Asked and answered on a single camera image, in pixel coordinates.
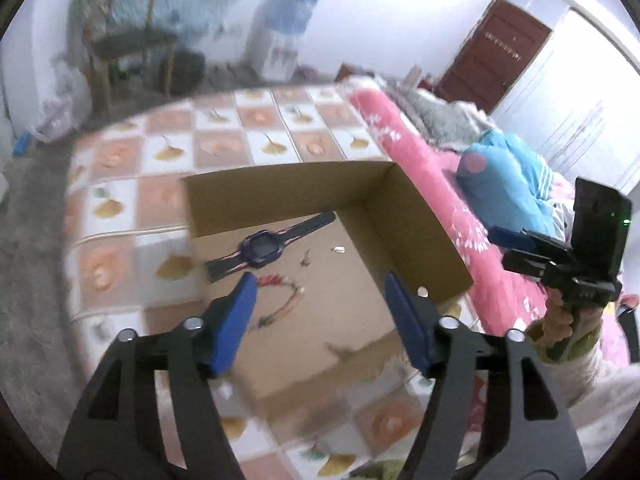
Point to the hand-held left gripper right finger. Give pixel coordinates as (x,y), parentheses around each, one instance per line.
(410,325)

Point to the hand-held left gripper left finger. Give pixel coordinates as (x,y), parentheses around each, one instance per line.
(235,320)

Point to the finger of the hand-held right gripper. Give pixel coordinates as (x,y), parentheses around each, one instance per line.
(505,236)
(527,262)

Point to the dark purple smartwatch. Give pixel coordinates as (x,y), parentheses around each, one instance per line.
(257,250)

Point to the cardboard box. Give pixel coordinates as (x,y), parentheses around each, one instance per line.
(320,300)

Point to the person's right forearm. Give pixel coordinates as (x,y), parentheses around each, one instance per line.
(600,385)

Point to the person's right hand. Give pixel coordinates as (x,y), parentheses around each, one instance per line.
(559,320)

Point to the blue plush pillow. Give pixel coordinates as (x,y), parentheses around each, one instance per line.
(510,185)

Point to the pink floral blanket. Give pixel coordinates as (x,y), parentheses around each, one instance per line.
(450,200)

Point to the grey green pillow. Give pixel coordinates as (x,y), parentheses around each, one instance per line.
(440,115)

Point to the brown wooden door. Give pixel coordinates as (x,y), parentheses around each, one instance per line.
(495,55)

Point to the patterned checked tablecloth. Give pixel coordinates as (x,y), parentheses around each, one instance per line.
(165,145)

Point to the black bin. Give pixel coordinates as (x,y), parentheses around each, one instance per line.
(182,72)

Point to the white water dispenser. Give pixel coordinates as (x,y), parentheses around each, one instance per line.
(275,55)

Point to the small blue object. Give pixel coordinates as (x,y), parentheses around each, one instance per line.
(22,144)

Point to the clear plastic bag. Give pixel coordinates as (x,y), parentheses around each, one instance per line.
(60,105)

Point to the wooden chair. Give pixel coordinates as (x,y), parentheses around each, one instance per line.
(132,40)

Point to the blue water bottle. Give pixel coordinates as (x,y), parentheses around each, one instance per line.
(292,7)

